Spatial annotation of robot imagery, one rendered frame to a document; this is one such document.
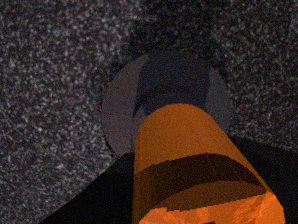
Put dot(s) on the orange knob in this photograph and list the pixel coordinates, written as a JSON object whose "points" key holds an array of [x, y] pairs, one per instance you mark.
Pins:
{"points": [[187, 171]]}

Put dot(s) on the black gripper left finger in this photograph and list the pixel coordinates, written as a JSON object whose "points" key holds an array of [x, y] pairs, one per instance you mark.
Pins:
{"points": [[107, 200]]}

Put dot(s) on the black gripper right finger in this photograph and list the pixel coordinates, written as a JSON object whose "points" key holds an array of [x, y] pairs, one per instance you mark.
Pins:
{"points": [[279, 170]]}

